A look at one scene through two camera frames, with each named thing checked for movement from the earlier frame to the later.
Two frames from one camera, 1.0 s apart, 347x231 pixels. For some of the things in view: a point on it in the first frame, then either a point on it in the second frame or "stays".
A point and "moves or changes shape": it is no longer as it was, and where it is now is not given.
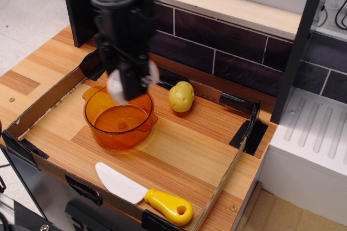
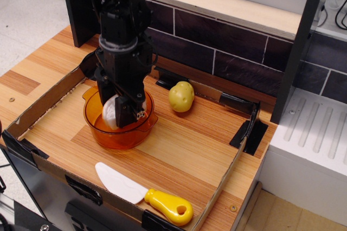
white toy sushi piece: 114,84 moves or changes shape
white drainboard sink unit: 306,161 stays
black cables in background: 322,9 stays
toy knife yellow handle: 177,210 stays
